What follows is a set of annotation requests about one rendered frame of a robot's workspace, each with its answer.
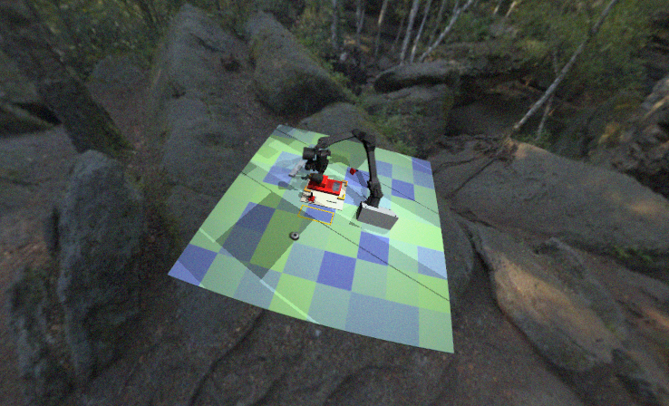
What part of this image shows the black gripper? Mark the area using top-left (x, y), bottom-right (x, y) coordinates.
top-left (311, 159), bottom-right (329, 184)

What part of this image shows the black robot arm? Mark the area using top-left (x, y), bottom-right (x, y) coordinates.
top-left (302, 129), bottom-right (384, 208)

